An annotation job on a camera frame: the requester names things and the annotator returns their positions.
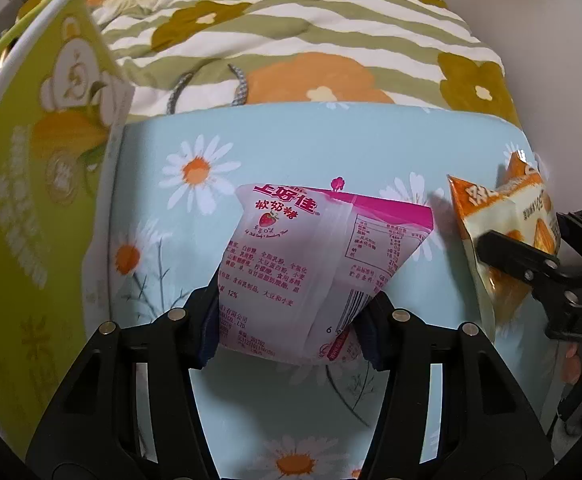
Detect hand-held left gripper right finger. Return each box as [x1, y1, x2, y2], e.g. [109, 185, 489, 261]
[353, 292, 558, 480]

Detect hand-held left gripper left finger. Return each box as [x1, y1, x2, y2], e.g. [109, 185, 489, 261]
[25, 272, 222, 480]

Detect orange white snack packet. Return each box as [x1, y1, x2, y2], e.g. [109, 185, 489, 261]
[446, 150, 563, 332]

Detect pink white candy bag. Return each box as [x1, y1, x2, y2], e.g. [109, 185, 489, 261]
[218, 182, 434, 366]

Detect green bear print box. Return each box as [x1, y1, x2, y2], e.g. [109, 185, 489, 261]
[0, 0, 136, 461]

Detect person's right hand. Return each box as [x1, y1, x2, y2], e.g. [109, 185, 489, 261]
[562, 344, 582, 386]

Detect striped flower blanket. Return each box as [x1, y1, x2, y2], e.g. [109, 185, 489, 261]
[16, 0, 522, 127]

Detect grey drawstring cord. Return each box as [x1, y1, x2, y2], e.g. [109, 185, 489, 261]
[227, 62, 250, 107]
[165, 72, 195, 115]

